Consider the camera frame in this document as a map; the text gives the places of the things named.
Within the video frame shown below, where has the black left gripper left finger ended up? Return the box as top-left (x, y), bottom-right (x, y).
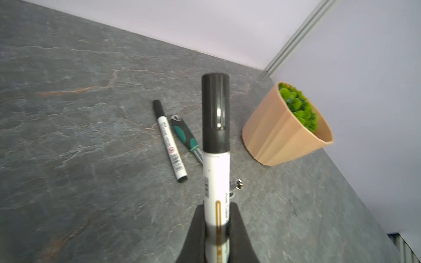
top-left (176, 204), bottom-right (206, 263)

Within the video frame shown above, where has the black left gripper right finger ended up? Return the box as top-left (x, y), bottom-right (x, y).
top-left (229, 203), bottom-right (259, 263)

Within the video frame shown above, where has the potted green plant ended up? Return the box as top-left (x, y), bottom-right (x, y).
top-left (242, 82), bottom-right (334, 166)

